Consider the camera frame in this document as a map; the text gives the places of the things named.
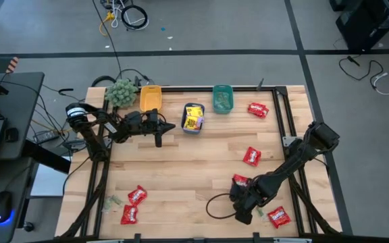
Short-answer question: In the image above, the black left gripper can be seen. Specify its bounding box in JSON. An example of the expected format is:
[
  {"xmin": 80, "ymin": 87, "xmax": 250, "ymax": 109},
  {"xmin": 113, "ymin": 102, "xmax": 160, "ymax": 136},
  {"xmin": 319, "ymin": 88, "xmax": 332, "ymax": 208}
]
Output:
[{"xmin": 136, "ymin": 116, "xmax": 176, "ymax": 149}]

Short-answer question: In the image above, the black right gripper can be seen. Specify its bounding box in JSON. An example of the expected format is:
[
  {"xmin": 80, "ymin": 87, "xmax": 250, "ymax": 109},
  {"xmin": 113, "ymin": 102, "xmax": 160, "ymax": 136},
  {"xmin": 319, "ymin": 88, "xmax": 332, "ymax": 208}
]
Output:
[{"xmin": 234, "ymin": 184, "xmax": 265, "ymax": 224}]

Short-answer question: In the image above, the blue-grey plastic bin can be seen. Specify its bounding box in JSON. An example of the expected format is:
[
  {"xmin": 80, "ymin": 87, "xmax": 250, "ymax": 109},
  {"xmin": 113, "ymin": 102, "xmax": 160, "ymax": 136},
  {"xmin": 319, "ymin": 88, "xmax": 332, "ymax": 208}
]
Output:
[{"xmin": 180, "ymin": 102, "xmax": 206, "ymax": 135}]

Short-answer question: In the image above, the yellow plastic bin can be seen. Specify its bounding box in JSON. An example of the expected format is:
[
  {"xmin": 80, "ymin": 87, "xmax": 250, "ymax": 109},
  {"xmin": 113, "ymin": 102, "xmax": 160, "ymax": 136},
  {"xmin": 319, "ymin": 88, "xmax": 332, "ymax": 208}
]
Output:
[{"xmin": 139, "ymin": 84, "xmax": 163, "ymax": 113}]

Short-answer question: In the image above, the red Skittles candy pack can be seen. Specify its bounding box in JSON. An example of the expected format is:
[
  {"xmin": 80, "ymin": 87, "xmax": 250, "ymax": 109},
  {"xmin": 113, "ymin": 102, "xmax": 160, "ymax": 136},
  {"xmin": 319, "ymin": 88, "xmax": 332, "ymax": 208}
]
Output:
[
  {"xmin": 247, "ymin": 102, "xmax": 270, "ymax": 119},
  {"xmin": 242, "ymin": 146, "xmax": 263, "ymax": 167},
  {"xmin": 267, "ymin": 205, "xmax": 292, "ymax": 230},
  {"xmin": 127, "ymin": 184, "xmax": 149, "ymax": 207},
  {"xmin": 232, "ymin": 173, "xmax": 251, "ymax": 188},
  {"xmin": 120, "ymin": 204, "xmax": 139, "ymax": 225}
]

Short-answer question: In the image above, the teal plastic bin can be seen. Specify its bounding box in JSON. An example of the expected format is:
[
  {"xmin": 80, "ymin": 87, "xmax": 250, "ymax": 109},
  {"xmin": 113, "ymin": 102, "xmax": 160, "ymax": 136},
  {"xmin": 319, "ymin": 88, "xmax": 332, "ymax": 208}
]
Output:
[{"xmin": 212, "ymin": 84, "xmax": 235, "ymax": 115}]

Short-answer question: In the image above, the green plant in white pot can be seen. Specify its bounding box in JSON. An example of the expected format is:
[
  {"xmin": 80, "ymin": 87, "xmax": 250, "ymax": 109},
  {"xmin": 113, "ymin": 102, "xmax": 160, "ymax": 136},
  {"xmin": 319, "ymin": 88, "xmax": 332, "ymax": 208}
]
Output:
[{"xmin": 104, "ymin": 78, "xmax": 138, "ymax": 108}]

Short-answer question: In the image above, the black power strip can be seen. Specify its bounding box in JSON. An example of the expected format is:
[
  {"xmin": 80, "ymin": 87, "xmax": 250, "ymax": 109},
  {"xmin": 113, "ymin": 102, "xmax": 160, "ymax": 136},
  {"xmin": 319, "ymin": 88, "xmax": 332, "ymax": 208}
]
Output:
[{"xmin": 33, "ymin": 130, "xmax": 61, "ymax": 145}]

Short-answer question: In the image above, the black desk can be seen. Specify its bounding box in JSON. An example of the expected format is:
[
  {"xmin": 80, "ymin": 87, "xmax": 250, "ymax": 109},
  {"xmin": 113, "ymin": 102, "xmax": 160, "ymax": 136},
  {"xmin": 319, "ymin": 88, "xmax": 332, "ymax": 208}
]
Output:
[{"xmin": 0, "ymin": 71, "xmax": 72, "ymax": 243}]

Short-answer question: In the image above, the small black desk device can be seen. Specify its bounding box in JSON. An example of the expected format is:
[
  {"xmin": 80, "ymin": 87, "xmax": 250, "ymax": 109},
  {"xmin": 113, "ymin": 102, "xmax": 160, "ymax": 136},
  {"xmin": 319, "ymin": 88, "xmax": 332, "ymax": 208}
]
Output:
[{"xmin": 5, "ymin": 127, "xmax": 20, "ymax": 143}]

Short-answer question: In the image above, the orange black striped object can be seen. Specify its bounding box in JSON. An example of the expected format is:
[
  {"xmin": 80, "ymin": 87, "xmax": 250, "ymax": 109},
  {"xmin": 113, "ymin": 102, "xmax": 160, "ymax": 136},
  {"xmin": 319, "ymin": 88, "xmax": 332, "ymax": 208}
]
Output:
[{"xmin": 5, "ymin": 56, "xmax": 20, "ymax": 75}]

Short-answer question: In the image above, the black computer mouse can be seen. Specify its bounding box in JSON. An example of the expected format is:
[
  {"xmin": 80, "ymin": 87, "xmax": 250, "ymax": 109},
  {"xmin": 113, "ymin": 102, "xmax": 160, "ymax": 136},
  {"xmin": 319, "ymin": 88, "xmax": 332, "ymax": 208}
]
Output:
[{"xmin": 0, "ymin": 190, "xmax": 14, "ymax": 224}]

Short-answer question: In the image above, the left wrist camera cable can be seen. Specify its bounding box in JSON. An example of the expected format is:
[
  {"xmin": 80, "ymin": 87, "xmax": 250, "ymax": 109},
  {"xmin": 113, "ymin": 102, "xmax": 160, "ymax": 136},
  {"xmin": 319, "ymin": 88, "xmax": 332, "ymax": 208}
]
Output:
[{"xmin": 132, "ymin": 110, "xmax": 168, "ymax": 126}]

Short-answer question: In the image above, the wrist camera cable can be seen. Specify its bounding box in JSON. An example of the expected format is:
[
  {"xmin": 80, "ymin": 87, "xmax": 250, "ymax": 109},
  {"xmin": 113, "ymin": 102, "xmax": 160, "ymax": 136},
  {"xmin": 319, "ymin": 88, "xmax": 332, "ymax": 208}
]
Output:
[
  {"xmin": 132, "ymin": 110, "xmax": 168, "ymax": 126},
  {"xmin": 205, "ymin": 192, "xmax": 239, "ymax": 220}
]

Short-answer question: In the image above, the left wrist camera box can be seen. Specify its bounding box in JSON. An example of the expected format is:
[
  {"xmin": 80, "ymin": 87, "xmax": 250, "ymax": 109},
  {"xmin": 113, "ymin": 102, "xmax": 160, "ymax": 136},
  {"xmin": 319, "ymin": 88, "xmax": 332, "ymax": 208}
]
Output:
[{"xmin": 148, "ymin": 107, "xmax": 161, "ymax": 124}]

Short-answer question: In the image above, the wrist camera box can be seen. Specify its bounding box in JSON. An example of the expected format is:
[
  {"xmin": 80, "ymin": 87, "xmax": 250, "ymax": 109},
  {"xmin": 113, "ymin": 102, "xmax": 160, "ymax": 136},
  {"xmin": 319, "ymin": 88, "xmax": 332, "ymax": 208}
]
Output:
[
  {"xmin": 230, "ymin": 184, "xmax": 246, "ymax": 200},
  {"xmin": 148, "ymin": 107, "xmax": 161, "ymax": 124}
]

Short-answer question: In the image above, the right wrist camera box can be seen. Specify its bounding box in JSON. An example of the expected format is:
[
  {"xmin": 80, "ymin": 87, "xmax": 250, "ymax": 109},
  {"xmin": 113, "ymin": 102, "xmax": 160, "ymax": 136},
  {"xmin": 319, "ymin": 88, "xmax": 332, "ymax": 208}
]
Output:
[{"xmin": 230, "ymin": 184, "xmax": 246, "ymax": 200}]

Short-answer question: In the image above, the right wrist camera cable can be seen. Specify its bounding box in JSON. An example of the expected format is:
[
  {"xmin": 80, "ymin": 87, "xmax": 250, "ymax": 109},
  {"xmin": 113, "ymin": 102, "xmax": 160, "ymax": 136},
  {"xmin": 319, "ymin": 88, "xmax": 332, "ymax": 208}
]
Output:
[{"xmin": 205, "ymin": 192, "xmax": 239, "ymax": 220}]

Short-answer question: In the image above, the white metal bracket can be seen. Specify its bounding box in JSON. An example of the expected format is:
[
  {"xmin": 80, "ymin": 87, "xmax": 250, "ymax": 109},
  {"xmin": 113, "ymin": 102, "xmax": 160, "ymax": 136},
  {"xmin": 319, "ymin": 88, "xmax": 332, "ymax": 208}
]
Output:
[{"xmin": 282, "ymin": 136, "xmax": 300, "ymax": 148}]

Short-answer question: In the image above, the long black floor cable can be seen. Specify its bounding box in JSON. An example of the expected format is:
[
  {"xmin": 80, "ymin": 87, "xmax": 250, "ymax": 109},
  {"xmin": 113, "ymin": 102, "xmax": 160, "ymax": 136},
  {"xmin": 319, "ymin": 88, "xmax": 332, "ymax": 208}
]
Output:
[{"xmin": 91, "ymin": 0, "xmax": 124, "ymax": 80}]

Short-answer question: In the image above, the white floor cable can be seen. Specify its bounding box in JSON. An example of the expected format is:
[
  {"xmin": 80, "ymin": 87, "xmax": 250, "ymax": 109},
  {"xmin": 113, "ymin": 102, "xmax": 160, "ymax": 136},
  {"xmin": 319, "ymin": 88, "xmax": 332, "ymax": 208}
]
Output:
[{"xmin": 111, "ymin": 0, "xmax": 151, "ymax": 32}]

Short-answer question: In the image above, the black cable coil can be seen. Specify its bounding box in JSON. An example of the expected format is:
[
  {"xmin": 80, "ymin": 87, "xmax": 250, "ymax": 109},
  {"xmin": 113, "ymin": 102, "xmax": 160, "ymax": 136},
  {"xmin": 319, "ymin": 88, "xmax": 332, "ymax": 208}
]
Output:
[{"xmin": 120, "ymin": 4, "xmax": 149, "ymax": 31}]

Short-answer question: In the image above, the yellow extension cable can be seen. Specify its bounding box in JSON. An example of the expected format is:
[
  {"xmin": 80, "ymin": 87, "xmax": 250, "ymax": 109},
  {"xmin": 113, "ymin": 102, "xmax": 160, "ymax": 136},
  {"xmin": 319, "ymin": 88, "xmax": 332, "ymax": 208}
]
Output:
[{"xmin": 99, "ymin": 11, "xmax": 116, "ymax": 37}]

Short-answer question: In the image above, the thin black desk cable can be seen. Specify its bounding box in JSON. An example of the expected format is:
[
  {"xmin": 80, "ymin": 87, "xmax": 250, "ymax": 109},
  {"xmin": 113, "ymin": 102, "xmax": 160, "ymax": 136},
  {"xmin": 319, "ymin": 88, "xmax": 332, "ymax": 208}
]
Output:
[{"xmin": 0, "ymin": 77, "xmax": 50, "ymax": 115}]

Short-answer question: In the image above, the black cable with plug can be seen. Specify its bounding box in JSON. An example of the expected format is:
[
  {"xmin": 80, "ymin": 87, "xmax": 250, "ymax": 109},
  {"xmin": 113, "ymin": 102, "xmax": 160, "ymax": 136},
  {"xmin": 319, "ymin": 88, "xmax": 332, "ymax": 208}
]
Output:
[{"xmin": 338, "ymin": 55, "xmax": 385, "ymax": 89}]

